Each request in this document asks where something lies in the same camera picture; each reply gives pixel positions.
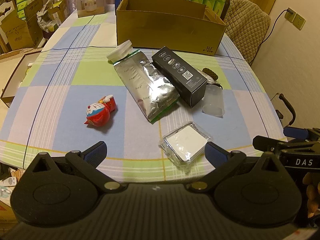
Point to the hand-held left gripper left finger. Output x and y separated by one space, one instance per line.
96 152

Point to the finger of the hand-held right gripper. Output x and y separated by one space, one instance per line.
293 131
265 143

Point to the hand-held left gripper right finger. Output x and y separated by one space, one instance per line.
214 153

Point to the white square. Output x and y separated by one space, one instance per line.
185 142

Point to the red cartoon cat toy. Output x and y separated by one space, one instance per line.
100 112

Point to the clear plastic cup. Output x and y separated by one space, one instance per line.
213 100

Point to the silver foil bag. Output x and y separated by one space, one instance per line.
140 85

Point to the long black product box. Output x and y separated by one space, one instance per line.
180 77

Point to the white square night light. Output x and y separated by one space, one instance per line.
119 51

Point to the brown cardboard box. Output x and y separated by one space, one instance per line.
162 30

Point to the person's right hand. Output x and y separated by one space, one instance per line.
312 200

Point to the checked tablecloth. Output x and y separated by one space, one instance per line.
75 100

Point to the brown open shoe box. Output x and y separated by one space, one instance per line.
12 80

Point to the chair with quilted cover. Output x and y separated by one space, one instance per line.
247 27

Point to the dark red bin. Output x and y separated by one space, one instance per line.
47 33

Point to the large brown carton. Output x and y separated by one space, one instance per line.
22 33

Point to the clear plastic bag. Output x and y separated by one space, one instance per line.
45 20

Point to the small carton with yellow label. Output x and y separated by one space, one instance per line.
58 8

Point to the blue box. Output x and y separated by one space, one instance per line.
118 2

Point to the white carved chair back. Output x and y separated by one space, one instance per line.
7 8

